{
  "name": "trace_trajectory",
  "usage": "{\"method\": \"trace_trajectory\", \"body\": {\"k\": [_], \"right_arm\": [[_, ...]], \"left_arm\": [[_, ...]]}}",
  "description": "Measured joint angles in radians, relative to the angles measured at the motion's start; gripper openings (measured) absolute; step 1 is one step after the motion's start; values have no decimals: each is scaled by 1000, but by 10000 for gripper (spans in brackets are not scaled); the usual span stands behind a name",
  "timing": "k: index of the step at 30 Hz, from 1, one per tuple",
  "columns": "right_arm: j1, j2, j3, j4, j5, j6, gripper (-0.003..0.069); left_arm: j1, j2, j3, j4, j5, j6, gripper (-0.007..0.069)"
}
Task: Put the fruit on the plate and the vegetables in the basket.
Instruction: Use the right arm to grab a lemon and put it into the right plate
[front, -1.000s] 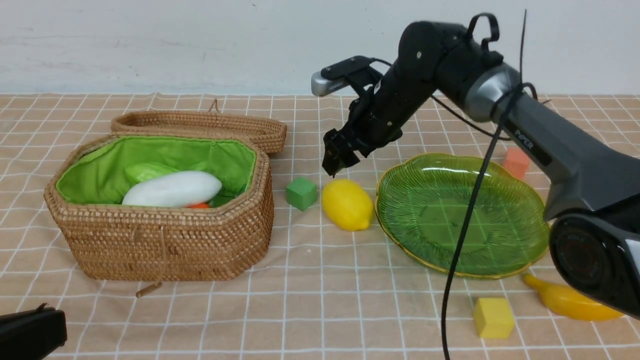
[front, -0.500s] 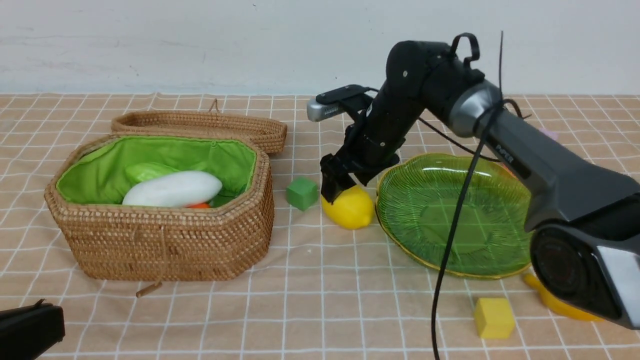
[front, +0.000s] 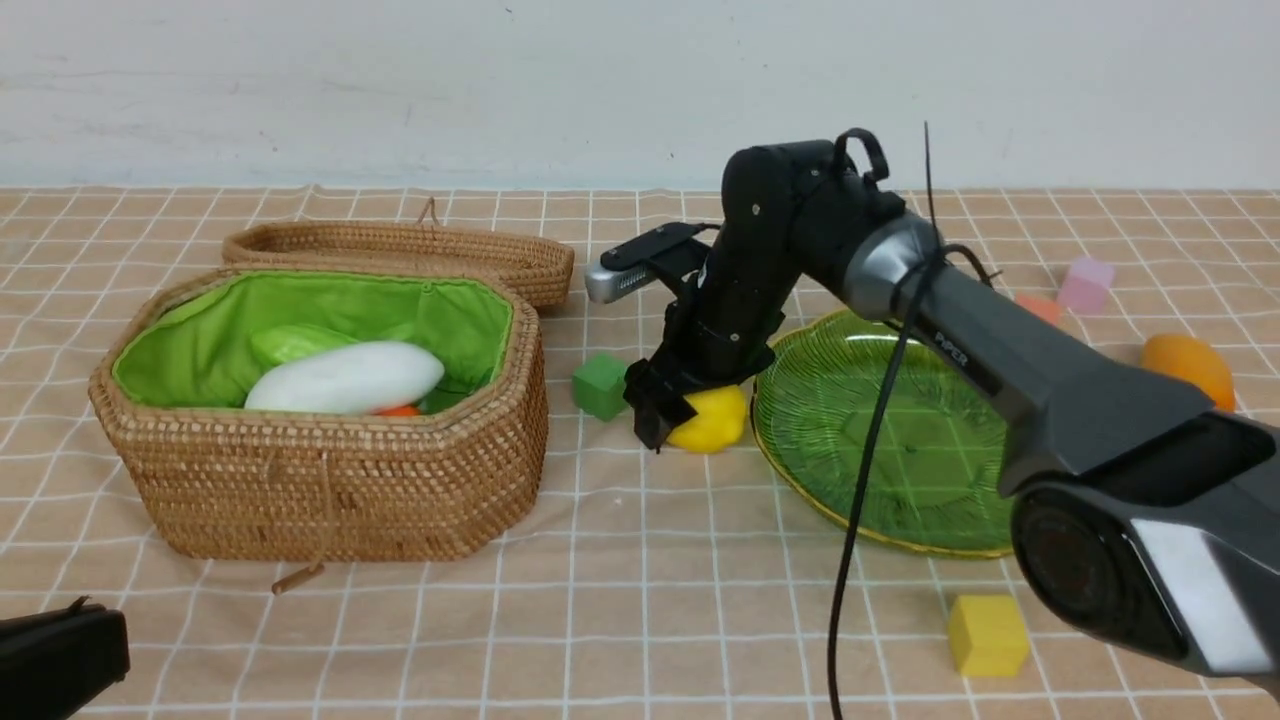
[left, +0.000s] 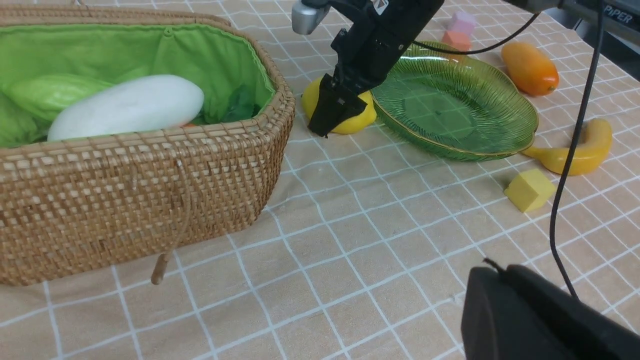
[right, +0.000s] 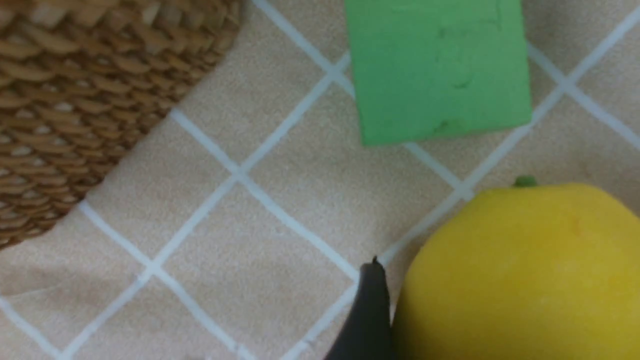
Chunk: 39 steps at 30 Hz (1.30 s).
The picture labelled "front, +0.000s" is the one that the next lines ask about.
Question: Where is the green foam cube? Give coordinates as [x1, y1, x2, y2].
[571, 354, 628, 421]

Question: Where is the green cucumber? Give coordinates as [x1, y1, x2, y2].
[248, 323, 422, 369]

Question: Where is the woven wicker basket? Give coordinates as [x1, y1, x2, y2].
[88, 265, 549, 565]

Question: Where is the woven wicker basket lid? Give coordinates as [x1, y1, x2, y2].
[221, 219, 573, 307]

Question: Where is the orange foam cube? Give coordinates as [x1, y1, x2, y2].
[1014, 292, 1062, 327]

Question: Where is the green glass leaf plate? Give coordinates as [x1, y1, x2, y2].
[751, 311, 1011, 559]

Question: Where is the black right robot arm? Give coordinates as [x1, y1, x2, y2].
[586, 128, 1279, 696]

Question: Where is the yellow lemon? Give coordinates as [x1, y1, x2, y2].
[667, 386, 749, 455]

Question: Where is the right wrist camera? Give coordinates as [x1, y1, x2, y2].
[584, 222, 719, 304]

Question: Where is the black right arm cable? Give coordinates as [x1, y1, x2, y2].
[826, 120, 1004, 720]

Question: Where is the white radish with leaves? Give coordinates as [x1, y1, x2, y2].
[243, 341, 445, 415]

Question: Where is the pink foam cube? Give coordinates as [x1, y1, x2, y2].
[1056, 256, 1116, 314]

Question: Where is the yellow foam cube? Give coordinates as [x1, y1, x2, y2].
[947, 594, 1030, 678]

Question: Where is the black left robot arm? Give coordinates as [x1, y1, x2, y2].
[1, 596, 131, 719]

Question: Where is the orange carrot with leaves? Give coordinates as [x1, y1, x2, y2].
[376, 404, 421, 416]

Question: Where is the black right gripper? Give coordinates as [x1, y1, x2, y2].
[623, 250, 800, 454]

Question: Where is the orange mango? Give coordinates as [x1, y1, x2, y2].
[1140, 333, 1236, 413]

